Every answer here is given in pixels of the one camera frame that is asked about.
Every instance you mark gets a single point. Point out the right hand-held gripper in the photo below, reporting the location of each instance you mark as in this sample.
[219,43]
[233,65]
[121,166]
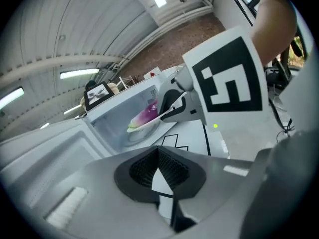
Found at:
[229,78]

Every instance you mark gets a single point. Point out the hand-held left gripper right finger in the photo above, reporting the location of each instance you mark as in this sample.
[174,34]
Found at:
[219,195]

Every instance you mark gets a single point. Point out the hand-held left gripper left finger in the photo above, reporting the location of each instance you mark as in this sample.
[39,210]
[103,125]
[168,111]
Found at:
[94,203]

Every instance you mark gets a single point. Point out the purple eggplant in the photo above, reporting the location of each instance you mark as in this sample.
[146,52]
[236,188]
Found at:
[147,114]

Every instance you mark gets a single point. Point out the white plate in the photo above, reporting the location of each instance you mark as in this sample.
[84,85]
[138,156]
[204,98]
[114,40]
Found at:
[143,128]

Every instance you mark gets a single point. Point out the white microwave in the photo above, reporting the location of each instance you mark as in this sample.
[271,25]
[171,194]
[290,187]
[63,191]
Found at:
[112,123]

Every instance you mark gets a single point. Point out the black office chair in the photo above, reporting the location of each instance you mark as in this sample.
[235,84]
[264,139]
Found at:
[274,76]

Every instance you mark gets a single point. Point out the white ceiling pipe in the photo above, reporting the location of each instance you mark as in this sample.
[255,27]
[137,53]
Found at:
[62,63]

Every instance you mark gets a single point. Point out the black picture frame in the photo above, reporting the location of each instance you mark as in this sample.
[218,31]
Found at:
[97,93]

